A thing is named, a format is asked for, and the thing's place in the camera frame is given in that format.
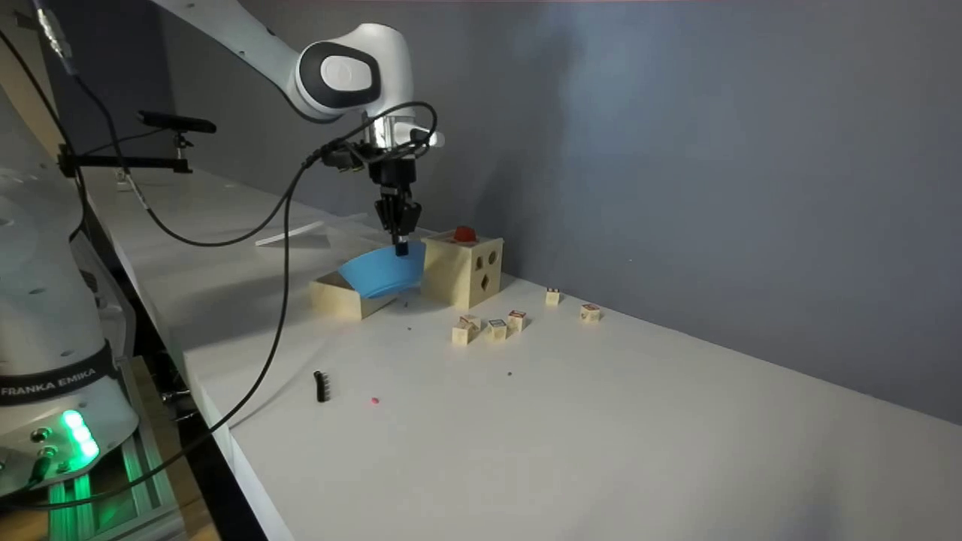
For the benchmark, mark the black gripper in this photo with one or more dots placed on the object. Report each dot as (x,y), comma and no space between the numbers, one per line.
(394,191)

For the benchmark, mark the blue bowl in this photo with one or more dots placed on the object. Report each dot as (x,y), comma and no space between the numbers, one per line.
(378,273)

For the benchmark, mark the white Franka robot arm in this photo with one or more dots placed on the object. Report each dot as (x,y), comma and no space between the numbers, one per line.
(48,301)

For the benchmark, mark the wooden shape sorter box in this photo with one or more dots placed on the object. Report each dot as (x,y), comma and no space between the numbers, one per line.
(455,275)

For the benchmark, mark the small open wooden box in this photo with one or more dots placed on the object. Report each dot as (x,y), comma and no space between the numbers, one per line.
(335,299)

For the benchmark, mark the orange-red block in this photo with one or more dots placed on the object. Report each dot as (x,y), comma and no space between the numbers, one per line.
(464,233)

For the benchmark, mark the small wooden cube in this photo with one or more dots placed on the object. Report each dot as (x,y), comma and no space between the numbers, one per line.
(591,314)
(554,299)
(515,319)
(498,332)
(464,332)

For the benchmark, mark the small black stick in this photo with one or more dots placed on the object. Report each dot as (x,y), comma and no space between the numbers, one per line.
(321,387)

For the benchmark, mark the black camera on stand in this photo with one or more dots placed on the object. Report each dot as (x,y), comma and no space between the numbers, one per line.
(180,122)

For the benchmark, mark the metal mounting frame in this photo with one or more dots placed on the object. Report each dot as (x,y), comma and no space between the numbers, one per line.
(108,500)

